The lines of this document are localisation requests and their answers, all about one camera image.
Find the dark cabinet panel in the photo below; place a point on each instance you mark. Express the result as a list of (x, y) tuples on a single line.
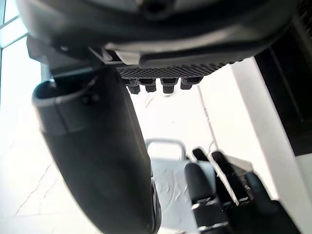
[(282, 80)]

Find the white cabinet side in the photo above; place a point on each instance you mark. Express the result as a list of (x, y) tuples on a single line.
[(256, 146)]

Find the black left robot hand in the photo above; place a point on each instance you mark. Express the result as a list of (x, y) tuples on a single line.
[(207, 185)]

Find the window with grey frame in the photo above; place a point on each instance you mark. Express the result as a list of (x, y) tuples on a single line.
[(9, 22)]

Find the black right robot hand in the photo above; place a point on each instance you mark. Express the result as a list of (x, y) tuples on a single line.
[(97, 151)]

